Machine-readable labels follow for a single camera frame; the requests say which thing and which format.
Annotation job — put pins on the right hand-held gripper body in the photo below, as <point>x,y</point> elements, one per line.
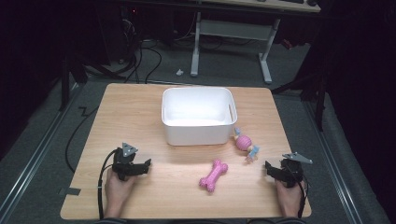
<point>291,172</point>

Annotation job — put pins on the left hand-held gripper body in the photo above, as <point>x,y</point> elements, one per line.
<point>124,161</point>

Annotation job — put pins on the pink bone toy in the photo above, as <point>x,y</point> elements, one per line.
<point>213,175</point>

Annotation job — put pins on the white plastic bin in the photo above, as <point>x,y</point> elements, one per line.
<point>199,115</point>

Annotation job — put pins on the person's right hand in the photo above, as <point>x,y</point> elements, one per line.
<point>289,194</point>

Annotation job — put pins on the person's left hand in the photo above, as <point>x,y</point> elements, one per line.
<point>116,188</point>

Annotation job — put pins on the grey tape piece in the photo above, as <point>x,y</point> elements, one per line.
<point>74,191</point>

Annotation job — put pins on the black metal stand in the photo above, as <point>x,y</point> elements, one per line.
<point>319,99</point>
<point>65,84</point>

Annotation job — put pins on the white scrap on floor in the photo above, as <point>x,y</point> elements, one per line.
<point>179,72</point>

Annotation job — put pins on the black computer tower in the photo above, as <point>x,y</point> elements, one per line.
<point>128,31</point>

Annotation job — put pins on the desk with white legs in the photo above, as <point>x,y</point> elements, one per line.
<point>232,29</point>

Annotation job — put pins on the metal floor rail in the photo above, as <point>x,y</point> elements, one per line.
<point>34,155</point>
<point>336,165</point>

